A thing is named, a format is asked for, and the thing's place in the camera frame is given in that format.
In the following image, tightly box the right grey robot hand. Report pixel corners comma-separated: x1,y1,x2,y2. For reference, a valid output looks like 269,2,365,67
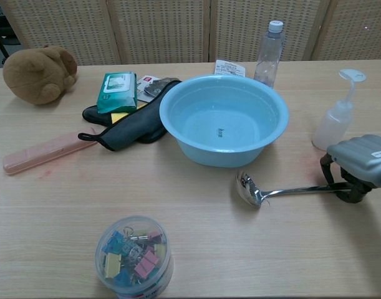
320,134,381,205

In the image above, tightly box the steel ladle black handle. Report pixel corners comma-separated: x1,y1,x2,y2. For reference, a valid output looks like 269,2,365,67
234,169,355,210

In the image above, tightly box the clear plastic water bottle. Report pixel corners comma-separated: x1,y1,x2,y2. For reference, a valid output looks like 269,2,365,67
253,20,286,90

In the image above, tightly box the light blue plastic basin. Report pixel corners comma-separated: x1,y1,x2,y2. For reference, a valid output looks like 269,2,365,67
159,74,290,168

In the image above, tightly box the white squeeze bottle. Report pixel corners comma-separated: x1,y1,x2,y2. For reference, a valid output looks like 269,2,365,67
312,74,357,151

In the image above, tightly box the white labelled packet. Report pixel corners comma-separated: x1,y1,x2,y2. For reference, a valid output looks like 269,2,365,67
213,59,248,78

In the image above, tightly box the small snack packet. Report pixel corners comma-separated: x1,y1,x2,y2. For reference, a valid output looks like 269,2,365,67
136,75,180,102

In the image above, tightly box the dark grey cloth with loop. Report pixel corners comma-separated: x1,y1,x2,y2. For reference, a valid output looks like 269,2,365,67
77,80,182,153

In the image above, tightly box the woven folding screen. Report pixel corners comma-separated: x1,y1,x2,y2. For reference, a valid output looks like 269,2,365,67
0,0,381,66

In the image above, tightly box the yellow sponge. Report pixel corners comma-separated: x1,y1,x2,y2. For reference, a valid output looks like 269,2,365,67
110,104,147,127

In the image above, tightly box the clear jar of binder clips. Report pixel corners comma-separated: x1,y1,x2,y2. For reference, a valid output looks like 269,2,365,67
94,216,175,297

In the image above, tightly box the green wet wipes pack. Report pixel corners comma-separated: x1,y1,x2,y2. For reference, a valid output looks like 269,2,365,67
96,72,138,114

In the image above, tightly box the black fabric pad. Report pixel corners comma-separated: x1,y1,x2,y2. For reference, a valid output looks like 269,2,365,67
82,104,168,145

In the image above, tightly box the pink plastic case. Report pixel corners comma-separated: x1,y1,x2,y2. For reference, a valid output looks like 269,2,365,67
2,131,99,176

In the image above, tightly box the brown plush toy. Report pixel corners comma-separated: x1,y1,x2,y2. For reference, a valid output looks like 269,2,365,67
2,44,79,106

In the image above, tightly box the black tripod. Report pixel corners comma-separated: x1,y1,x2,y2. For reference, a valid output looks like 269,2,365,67
0,17,10,60

